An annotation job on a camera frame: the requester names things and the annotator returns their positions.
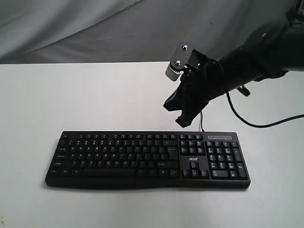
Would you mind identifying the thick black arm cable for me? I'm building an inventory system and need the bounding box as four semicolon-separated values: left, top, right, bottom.
226;82;304;128

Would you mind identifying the black acer keyboard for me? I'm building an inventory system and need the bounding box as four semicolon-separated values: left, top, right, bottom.
45;131;251;190

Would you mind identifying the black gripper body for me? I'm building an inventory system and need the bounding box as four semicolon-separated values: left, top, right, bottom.
178;48;226;105

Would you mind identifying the grey backdrop cloth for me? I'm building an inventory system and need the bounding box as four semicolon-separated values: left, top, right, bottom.
0;0;296;64

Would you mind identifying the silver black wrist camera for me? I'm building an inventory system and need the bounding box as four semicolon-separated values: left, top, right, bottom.
165;40;193;82

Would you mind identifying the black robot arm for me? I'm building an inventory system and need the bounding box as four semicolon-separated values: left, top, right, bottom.
163;0;304;127

